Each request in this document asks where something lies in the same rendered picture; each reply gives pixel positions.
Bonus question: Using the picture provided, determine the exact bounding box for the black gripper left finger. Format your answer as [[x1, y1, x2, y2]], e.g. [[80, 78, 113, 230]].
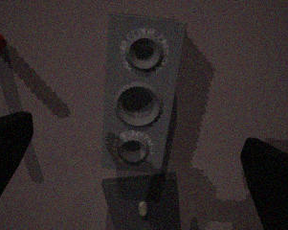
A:
[[0, 111, 33, 198]]

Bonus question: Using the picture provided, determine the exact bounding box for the grey plate with round hole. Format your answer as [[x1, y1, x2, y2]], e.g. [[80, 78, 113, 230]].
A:
[[101, 12, 187, 173]]

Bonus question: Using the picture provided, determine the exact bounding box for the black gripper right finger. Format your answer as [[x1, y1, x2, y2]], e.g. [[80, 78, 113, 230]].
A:
[[240, 138, 288, 230]]

